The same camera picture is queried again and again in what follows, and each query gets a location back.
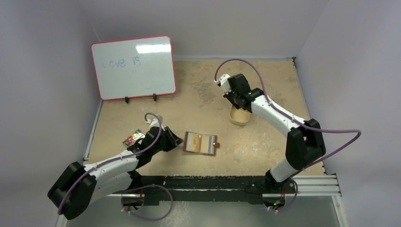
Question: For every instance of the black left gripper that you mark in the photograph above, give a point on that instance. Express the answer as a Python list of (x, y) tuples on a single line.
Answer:
[(172, 144)]

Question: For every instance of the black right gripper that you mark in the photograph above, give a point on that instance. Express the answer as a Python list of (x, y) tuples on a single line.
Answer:
[(237, 102)]

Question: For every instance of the yellow credit card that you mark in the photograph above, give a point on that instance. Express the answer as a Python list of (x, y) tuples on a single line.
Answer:
[(193, 142), (207, 144)]

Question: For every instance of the brown leather card holder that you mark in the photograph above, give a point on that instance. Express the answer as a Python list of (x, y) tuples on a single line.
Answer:
[(216, 144)]

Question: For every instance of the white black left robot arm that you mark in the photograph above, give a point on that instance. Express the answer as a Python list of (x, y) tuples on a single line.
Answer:
[(80, 185)]

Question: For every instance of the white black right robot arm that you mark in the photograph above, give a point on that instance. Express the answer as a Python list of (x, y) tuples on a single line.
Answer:
[(304, 143)]

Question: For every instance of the beige oval card tray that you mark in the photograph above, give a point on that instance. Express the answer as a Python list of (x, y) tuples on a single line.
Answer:
[(239, 117)]

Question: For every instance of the pack of coloured markers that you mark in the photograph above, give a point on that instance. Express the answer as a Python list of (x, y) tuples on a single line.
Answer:
[(133, 138)]

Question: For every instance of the pink framed whiteboard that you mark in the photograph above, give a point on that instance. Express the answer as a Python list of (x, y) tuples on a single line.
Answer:
[(133, 68)]

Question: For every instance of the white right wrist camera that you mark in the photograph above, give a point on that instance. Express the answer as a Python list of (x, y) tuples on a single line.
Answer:
[(223, 82)]

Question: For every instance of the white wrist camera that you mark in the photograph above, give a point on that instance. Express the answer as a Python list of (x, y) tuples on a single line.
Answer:
[(155, 122), (223, 82)]

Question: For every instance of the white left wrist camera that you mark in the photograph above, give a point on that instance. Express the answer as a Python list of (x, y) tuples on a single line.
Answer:
[(155, 122)]

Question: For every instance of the aluminium rail frame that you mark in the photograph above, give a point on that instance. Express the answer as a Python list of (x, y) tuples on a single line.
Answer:
[(251, 189)]

